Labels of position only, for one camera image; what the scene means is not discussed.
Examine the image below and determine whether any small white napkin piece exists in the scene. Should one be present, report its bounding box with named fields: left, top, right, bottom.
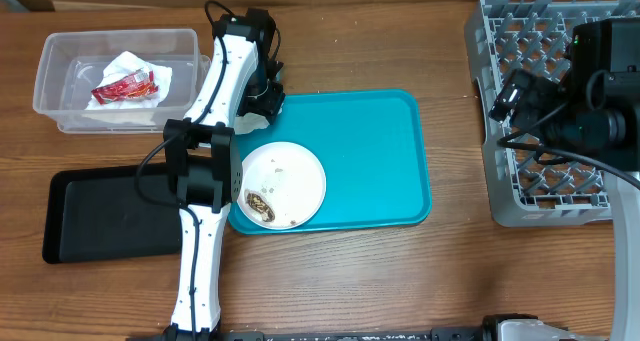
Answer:
left=234, top=113, right=270, bottom=135

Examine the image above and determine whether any white dinner plate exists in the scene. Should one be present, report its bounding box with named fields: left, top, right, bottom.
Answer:
left=237, top=142, right=326, bottom=231

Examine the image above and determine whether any brown food scrap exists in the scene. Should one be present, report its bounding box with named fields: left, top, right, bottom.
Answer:
left=245, top=190, right=275, bottom=223

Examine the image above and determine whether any red ketchup packet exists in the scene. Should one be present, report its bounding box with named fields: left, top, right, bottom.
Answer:
left=91, top=69, right=159, bottom=105

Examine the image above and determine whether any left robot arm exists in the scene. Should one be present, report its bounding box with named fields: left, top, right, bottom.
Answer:
left=161, top=8, right=285, bottom=340

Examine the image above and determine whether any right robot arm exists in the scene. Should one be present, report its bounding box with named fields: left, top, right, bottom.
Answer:
left=489, top=18, right=639, bottom=340

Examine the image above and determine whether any grey dishwasher rack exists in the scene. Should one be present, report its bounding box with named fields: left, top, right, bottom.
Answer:
left=464, top=0, right=639, bottom=227

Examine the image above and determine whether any teal serving tray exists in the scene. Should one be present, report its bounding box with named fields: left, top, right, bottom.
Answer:
left=237, top=89, right=432, bottom=233

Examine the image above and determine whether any clear plastic bin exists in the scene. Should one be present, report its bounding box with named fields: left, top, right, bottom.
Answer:
left=33, top=29, right=210, bottom=133

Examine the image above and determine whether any black plastic tray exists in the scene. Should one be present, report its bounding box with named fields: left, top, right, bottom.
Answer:
left=42, top=165, right=182, bottom=264

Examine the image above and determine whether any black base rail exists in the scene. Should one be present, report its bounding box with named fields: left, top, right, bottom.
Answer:
left=216, top=326, right=484, bottom=341

